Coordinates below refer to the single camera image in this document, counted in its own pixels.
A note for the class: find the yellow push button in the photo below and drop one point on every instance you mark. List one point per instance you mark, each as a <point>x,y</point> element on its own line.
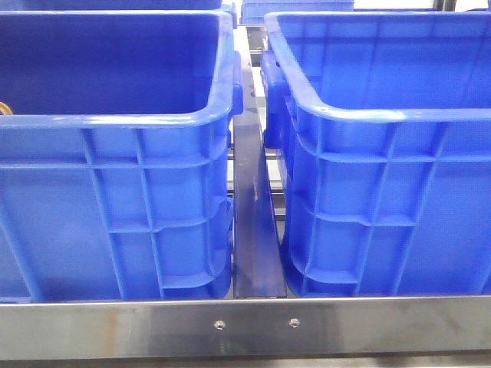
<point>5,109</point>

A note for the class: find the blue plastic crate left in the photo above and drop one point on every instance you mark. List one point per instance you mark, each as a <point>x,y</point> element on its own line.
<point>114,155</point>

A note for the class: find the blue plastic crate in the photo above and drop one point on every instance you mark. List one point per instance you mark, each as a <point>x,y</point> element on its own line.
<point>384,131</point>
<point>114,155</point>

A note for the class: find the blue plastic crate right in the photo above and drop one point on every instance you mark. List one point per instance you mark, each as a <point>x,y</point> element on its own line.
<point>384,131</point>

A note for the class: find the blue crate far centre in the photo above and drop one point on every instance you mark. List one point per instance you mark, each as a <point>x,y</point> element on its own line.
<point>252,12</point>

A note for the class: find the blue crate far left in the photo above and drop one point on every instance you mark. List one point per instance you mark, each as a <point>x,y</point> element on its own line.
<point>80,5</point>

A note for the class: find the steel front shelf rail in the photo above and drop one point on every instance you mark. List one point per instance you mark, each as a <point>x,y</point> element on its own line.
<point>244,327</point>

